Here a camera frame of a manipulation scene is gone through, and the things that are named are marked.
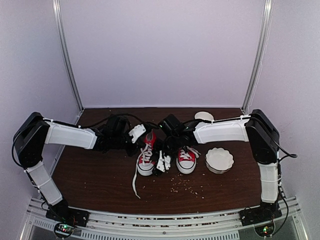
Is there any aluminium corner post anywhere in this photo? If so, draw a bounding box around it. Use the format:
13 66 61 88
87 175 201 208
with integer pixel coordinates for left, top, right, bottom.
241 0 274 114
52 0 84 112

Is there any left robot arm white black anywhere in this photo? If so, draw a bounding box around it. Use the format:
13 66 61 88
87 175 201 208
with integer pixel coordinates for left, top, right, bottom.
11 112 146 222

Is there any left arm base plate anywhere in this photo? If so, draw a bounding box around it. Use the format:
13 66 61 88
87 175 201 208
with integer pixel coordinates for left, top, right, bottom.
45 208 90 227

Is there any red canvas sneaker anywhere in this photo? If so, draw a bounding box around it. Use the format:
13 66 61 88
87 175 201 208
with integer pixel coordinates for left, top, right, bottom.
131 130 157 199
176 146 201 175

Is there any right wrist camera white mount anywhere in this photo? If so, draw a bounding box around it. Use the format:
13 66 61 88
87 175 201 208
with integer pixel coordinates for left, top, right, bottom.
152 150 172 176

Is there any left aluminium corner post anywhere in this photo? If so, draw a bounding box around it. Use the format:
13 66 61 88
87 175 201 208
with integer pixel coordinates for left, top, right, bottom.
52 0 84 112

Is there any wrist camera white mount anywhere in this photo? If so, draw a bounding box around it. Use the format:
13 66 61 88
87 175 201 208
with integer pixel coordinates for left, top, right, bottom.
128 122 159 144
152 150 172 176

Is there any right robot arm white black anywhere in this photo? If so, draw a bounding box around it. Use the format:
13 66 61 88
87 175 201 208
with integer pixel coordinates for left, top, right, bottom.
156 109 297 221

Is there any black bowl white inside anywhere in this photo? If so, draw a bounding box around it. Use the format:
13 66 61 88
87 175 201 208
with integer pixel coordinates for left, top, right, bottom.
194 111 215 121

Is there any white scalloped ceramic bowl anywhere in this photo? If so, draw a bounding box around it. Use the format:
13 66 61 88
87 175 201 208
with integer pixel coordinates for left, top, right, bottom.
205 147 235 174

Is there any aluminium front rail frame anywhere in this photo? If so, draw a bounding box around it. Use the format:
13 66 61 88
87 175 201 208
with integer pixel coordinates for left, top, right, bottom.
21 197 308 240

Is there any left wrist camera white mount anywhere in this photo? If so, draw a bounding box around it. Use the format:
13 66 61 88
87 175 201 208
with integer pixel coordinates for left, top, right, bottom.
128 122 159 144

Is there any right aluminium corner post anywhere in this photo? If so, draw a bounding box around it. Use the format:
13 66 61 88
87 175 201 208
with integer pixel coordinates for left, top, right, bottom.
241 0 274 114

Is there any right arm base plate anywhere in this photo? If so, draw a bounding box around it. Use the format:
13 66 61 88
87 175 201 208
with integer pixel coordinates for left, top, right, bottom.
239 206 282 226

